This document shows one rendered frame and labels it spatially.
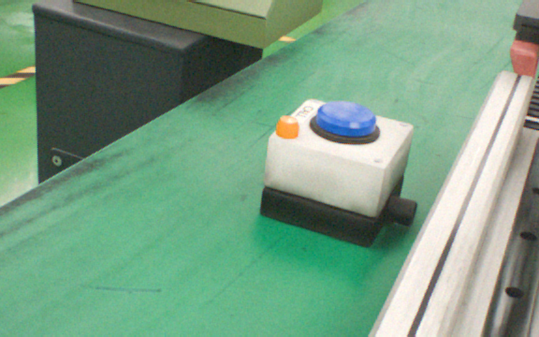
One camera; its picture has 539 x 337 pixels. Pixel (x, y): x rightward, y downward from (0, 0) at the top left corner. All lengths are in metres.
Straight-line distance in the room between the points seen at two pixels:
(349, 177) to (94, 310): 0.18
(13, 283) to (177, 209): 0.13
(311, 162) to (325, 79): 0.29
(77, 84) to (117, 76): 0.06
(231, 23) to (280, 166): 0.36
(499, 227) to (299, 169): 0.13
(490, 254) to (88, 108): 0.59
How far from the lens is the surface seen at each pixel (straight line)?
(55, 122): 1.00
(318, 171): 0.53
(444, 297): 0.36
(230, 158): 0.63
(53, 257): 0.51
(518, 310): 0.42
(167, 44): 0.87
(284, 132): 0.53
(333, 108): 0.55
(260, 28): 0.86
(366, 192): 0.53
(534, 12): 0.70
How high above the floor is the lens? 1.07
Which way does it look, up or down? 27 degrees down
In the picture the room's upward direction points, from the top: 7 degrees clockwise
